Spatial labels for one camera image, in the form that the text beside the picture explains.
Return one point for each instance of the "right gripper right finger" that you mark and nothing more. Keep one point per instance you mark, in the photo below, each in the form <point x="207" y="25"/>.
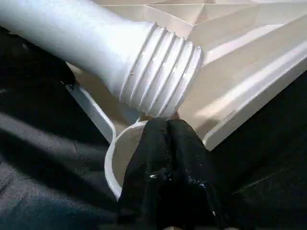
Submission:
<point x="192" y="187"/>

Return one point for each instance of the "white plastic table leg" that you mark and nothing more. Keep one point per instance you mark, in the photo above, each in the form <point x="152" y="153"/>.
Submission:
<point x="81" y="38"/>

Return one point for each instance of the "white plastic table top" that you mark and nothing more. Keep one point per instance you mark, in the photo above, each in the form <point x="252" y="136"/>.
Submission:
<point x="240" y="62"/>

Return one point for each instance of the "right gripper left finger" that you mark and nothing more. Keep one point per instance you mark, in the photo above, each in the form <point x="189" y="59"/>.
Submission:
<point x="146" y="182"/>

